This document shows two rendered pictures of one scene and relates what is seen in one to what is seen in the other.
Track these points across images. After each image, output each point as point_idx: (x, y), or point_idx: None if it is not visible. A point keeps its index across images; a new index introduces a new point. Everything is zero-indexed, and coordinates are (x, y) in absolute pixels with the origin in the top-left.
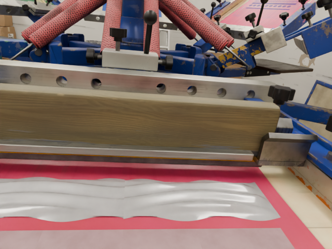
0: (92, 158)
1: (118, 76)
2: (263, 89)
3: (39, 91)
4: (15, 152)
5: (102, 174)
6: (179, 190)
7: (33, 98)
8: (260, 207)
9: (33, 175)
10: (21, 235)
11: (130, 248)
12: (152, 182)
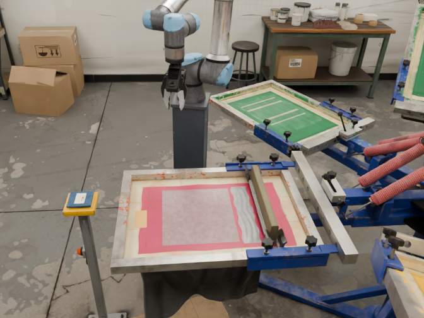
0: None
1: (312, 191)
2: (340, 248)
3: (256, 177)
4: None
5: (254, 207)
6: (249, 221)
7: (255, 178)
8: (247, 238)
9: (249, 195)
10: (228, 199)
11: (228, 214)
12: (253, 217)
